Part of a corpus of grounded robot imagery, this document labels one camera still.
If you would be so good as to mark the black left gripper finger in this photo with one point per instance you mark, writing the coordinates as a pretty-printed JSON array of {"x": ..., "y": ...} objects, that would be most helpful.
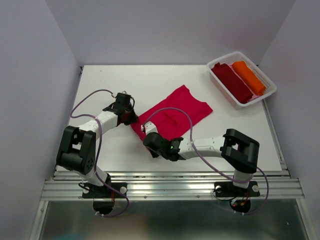
[
  {"x": 132, "y": 116},
  {"x": 124, "y": 119}
]

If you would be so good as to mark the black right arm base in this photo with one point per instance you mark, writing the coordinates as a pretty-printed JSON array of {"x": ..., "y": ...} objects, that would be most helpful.
[{"x": 226, "y": 189}]

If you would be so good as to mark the orange rolled shirt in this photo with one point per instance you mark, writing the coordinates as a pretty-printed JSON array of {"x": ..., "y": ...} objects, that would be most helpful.
[{"x": 249, "y": 77}]

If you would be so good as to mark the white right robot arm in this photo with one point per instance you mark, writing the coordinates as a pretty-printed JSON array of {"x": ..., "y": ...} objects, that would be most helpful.
[{"x": 239, "y": 150}]

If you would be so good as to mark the aluminium rail frame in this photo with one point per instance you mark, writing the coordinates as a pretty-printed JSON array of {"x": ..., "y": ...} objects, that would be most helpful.
[{"x": 169, "y": 186}]

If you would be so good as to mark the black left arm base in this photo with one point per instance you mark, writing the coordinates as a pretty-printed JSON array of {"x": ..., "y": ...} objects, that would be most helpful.
[{"x": 90, "y": 191}]

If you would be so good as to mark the white plastic basket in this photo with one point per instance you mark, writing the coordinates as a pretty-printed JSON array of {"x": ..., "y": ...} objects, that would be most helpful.
[{"x": 229, "y": 59}]

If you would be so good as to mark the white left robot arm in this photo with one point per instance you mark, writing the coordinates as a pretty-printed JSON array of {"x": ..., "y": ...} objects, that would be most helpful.
[{"x": 80, "y": 146}]

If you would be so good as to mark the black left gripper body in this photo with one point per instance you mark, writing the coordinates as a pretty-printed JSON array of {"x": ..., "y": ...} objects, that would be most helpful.
[{"x": 126, "y": 109}]

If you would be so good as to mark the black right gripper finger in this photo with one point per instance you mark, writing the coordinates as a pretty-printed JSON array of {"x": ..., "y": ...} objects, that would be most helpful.
[
  {"x": 155, "y": 154},
  {"x": 151, "y": 148}
]

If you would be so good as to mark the dark red rolled shirt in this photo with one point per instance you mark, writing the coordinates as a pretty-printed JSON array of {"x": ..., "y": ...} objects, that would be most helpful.
[{"x": 232, "y": 82}]

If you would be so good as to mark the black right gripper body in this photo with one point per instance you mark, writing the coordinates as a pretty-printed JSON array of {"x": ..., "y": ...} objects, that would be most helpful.
[{"x": 162, "y": 154}]

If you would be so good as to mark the crimson red t shirt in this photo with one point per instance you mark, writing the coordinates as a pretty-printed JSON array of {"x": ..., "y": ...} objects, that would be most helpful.
[{"x": 170, "y": 116}]

